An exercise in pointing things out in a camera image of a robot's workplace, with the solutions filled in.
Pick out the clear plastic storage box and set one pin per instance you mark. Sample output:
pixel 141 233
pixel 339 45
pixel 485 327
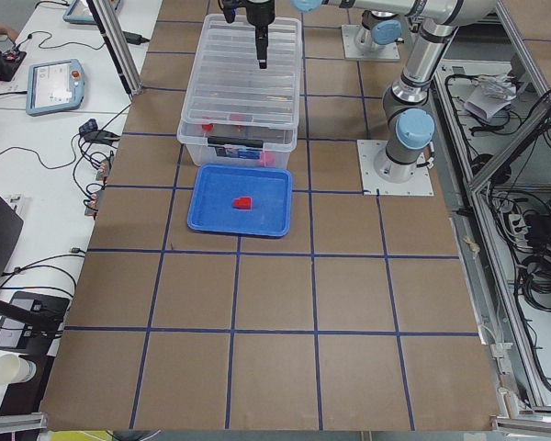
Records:
pixel 279 142

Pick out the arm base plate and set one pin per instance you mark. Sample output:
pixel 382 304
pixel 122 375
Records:
pixel 382 177
pixel 378 44

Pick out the teach pendant with red button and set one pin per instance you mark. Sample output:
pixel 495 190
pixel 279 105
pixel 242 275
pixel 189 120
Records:
pixel 55 87

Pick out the blue plastic tray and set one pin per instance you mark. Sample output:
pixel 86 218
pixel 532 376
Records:
pixel 218 185

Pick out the black box latch handle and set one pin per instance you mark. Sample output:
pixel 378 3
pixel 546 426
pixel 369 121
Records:
pixel 216 140

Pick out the clear plastic box lid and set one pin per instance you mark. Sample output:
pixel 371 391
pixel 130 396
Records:
pixel 226 78

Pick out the black power adapter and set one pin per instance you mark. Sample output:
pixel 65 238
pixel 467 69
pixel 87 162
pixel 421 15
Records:
pixel 134 38

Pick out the aluminium frame post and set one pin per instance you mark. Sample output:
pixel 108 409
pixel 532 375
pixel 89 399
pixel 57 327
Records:
pixel 112 34

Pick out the white paper cup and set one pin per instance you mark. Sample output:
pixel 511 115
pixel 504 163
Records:
pixel 15 369

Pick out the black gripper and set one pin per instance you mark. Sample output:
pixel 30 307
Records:
pixel 260 11

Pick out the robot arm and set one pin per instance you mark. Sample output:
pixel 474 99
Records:
pixel 412 128

